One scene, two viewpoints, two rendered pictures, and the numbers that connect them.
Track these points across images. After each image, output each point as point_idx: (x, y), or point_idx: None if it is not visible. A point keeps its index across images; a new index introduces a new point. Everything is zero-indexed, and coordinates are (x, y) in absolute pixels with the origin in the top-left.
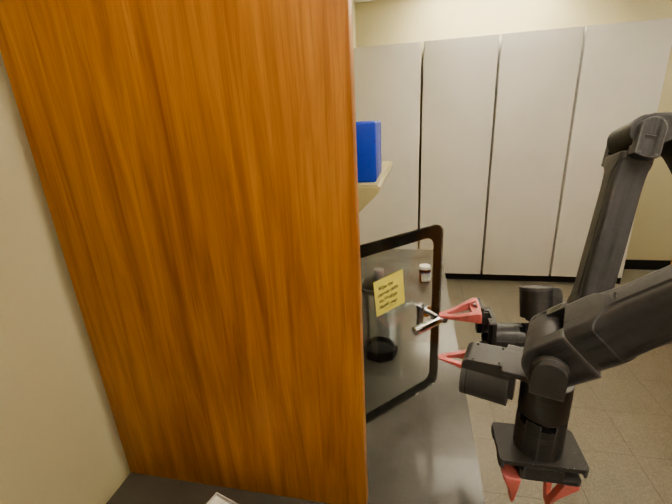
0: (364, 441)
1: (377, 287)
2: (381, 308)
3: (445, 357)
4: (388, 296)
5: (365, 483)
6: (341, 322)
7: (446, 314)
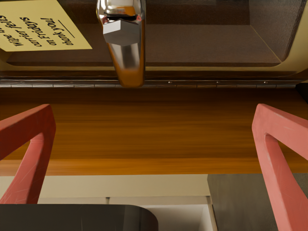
0: (223, 171)
1: (16, 46)
2: (71, 42)
3: (261, 138)
4: (37, 32)
5: (292, 173)
6: None
7: (34, 143)
